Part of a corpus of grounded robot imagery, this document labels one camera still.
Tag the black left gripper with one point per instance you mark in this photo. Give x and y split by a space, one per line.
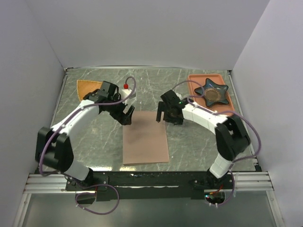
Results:
123 118

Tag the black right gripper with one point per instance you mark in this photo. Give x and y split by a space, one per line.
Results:
162 108

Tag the pink file folder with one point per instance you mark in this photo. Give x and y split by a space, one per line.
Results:
145 140

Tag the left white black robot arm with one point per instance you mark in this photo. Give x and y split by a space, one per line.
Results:
53 146

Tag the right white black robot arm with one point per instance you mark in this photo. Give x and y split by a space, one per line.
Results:
230 133

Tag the dark star-shaped dish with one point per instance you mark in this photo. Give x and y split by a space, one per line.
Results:
213 93

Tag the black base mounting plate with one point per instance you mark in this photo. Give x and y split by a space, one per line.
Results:
127 185

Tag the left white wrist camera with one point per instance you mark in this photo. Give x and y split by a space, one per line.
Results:
127 93

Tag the aluminium frame rail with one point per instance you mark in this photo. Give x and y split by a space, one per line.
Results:
244 181

